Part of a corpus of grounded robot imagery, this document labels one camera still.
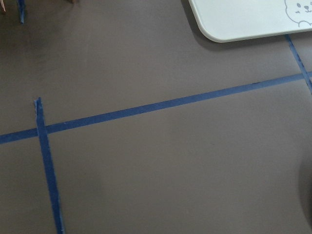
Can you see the cream bear tray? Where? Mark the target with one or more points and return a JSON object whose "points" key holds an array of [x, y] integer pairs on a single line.
{"points": [[234, 20]]}

